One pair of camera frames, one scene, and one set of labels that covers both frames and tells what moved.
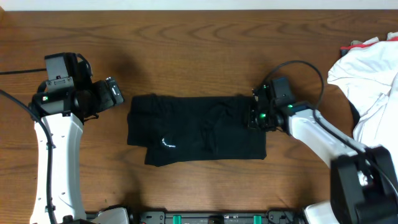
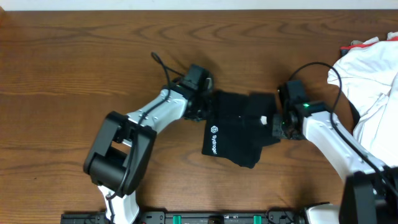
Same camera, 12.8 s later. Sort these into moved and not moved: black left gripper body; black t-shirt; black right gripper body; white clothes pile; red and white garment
Moved: black right gripper body; black t-shirt; black left gripper body
Not moved: white clothes pile; red and white garment
